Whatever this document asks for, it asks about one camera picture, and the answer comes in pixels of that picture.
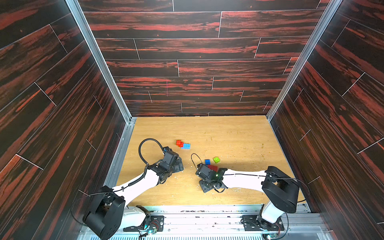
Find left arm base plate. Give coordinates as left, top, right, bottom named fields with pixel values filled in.
left=123, top=215, right=165, bottom=234

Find light blue long lego brick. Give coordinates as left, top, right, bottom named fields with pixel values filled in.
left=181, top=143, right=191, bottom=150

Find right aluminium corner post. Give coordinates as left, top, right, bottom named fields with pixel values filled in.
left=267, top=0, right=342, bottom=123

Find small red lego brick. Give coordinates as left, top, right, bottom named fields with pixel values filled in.
left=176, top=140, right=184, bottom=148

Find aluminium corner post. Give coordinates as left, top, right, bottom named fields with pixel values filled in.
left=65, top=0, right=136, bottom=124
left=267, top=0, right=342, bottom=123

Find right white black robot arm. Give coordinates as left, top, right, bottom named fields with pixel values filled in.
left=196, top=164, right=300, bottom=225

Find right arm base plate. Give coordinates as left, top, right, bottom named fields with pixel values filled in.
left=240, top=215, right=285, bottom=232

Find aluminium front rail frame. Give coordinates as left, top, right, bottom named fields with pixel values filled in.
left=112, top=203, right=335, bottom=240

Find long red lego brick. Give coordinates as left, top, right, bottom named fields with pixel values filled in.
left=207, top=165, right=219, bottom=172

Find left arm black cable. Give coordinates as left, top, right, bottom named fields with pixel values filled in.
left=70, top=137, right=169, bottom=226

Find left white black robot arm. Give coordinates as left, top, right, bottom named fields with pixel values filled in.
left=83, top=147, right=184, bottom=240

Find left aluminium corner post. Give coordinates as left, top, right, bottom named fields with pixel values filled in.
left=65, top=0, right=136, bottom=124

